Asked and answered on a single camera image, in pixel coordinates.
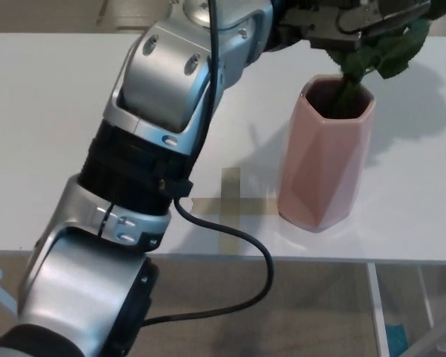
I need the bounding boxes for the teal floor tape patch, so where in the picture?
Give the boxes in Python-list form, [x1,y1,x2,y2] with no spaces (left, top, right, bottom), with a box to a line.
[386,322,408,357]

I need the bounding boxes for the white metal table leg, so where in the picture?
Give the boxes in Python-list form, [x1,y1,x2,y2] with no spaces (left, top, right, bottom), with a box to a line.
[418,266,434,330]
[366,263,390,357]

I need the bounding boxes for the pink rose bouquet green stems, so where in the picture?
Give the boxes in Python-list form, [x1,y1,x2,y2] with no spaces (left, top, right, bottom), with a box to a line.
[321,0,446,122]

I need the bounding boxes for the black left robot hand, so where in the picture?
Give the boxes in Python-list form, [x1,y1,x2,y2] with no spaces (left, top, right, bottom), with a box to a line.
[267,0,432,51]

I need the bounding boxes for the short beige tape strip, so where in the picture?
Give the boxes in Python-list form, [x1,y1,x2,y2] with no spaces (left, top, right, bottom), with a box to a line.
[191,198,279,216]

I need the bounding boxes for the pink faceted ceramic vase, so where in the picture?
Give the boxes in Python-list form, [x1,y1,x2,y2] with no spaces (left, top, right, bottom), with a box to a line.
[277,74,376,234]

